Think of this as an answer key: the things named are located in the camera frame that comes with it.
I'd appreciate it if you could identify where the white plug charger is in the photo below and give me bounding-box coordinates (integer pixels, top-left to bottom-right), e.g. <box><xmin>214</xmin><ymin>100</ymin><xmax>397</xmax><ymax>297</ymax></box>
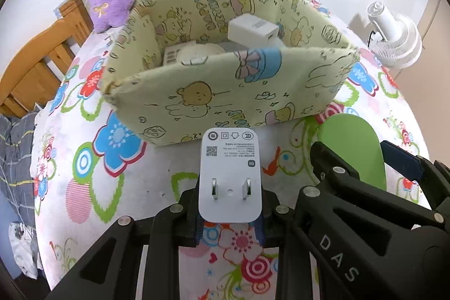
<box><xmin>198</xmin><ymin>127</ymin><xmax>262</xmax><ymax>224</ymax></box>

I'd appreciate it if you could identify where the green silicone pad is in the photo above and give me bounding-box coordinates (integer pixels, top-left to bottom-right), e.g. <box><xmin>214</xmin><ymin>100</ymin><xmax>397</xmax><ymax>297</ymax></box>
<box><xmin>318</xmin><ymin>113</ymin><xmax>387</xmax><ymax>190</ymax></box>

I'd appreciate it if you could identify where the round cream pocket mirror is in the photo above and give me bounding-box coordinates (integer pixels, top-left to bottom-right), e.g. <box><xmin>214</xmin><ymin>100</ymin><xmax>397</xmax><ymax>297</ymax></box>
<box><xmin>177</xmin><ymin>43</ymin><xmax>225</xmax><ymax>66</ymax></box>

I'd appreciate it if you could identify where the white cube charger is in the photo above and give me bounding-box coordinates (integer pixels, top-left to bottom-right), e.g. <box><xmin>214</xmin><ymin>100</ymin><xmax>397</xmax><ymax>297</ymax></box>
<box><xmin>227</xmin><ymin>14</ymin><xmax>279</xmax><ymax>49</ymax></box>

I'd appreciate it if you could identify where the white remote control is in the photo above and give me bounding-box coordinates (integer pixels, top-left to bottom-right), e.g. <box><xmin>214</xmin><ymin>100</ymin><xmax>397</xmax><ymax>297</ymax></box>
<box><xmin>163</xmin><ymin>44</ymin><xmax>187</xmax><ymax>66</ymax></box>

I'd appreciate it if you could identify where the white crumpled clothing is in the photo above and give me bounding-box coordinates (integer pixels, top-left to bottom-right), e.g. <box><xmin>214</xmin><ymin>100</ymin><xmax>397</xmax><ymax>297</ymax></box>
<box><xmin>8</xmin><ymin>222</ymin><xmax>42</xmax><ymax>279</ymax></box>

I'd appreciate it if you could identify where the grey plaid blanket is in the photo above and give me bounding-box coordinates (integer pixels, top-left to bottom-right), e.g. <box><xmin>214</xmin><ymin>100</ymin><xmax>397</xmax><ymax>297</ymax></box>
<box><xmin>0</xmin><ymin>111</ymin><xmax>41</xmax><ymax>230</ymax></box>

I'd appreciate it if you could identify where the white standing fan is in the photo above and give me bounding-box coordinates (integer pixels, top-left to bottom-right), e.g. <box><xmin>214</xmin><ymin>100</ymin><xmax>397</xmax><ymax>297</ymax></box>
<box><xmin>367</xmin><ymin>1</ymin><xmax>422</xmax><ymax>69</ymax></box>

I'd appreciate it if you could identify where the cartoon fabric storage box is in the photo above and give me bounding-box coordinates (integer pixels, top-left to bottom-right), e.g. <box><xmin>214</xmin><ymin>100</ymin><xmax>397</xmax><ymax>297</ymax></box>
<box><xmin>100</xmin><ymin>0</ymin><xmax>359</xmax><ymax>146</ymax></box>

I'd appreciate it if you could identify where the wooden bed headboard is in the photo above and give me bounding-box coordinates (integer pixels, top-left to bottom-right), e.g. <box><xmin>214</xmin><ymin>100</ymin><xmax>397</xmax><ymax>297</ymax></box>
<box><xmin>0</xmin><ymin>0</ymin><xmax>93</xmax><ymax>117</ymax></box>

